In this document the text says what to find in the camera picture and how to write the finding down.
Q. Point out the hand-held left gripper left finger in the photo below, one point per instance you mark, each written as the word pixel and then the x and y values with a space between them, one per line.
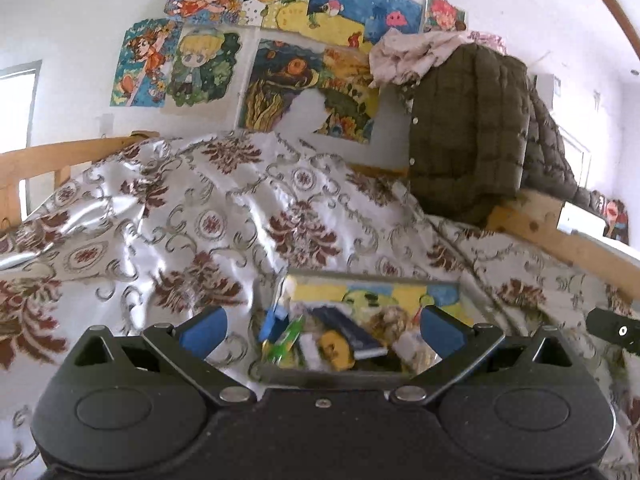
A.
pixel 202 332

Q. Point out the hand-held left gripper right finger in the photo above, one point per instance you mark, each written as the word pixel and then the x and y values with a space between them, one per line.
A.
pixel 440 332

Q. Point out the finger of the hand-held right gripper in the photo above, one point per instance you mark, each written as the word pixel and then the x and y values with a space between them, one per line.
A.
pixel 617 330

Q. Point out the clear rice cracker packet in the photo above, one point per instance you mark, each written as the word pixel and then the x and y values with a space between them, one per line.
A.
pixel 395 322

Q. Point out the grey shallow tray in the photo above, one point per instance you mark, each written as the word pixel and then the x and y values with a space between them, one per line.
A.
pixel 280 367

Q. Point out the green sausage stick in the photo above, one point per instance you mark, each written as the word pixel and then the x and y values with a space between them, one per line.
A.
pixel 287 337

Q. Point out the blue white sachet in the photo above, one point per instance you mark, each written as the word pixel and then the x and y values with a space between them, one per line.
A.
pixel 350 330

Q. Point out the small yellow snack packet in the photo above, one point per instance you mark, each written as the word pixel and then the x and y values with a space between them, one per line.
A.
pixel 336 350

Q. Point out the small white snack packet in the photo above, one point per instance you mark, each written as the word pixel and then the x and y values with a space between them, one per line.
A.
pixel 312 350

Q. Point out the painted green creature picture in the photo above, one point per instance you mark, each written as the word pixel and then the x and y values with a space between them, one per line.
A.
pixel 370 295

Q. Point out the brown printed bag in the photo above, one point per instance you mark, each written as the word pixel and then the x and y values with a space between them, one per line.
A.
pixel 617 222

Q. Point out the white board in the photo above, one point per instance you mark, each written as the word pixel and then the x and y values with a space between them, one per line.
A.
pixel 580 220

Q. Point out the floral printed blanket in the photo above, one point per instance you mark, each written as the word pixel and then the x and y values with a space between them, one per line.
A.
pixel 150 210

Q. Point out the white door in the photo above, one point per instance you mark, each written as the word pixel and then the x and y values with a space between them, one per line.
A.
pixel 575 157

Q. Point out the olive quilted jacket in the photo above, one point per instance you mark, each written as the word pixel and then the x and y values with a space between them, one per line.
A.
pixel 470 135

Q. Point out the white air conditioner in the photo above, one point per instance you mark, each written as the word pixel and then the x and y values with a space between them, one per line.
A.
pixel 548 90

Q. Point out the pink patterned cloth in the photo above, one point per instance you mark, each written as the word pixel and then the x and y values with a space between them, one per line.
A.
pixel 415 55

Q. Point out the window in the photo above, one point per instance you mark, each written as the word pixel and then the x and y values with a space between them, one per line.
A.
pixel 17 110

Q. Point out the wooden bed frame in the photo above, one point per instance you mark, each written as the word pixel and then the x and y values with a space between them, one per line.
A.
pixel 540 230

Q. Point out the fish and seaweed wall poster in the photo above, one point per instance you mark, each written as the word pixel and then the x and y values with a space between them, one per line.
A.
pixel 280 90

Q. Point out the blond figure wall poster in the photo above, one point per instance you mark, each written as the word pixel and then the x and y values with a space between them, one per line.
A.
pixel 202 67

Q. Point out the orange-haired figure wall poster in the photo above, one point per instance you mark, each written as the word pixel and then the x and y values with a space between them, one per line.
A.
pixel 145 65

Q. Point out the pink-haired figure wall poster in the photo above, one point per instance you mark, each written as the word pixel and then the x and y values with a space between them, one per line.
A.
pixel 445 12

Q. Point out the brown curved rail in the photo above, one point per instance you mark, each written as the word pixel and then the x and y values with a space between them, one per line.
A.
pixel 612 0

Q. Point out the flying figure wall poster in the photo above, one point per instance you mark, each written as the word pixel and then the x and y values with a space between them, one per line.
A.
pixel 205 0

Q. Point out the blue sea wall poster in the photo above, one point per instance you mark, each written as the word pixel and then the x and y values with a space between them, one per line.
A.
pixel 370 5

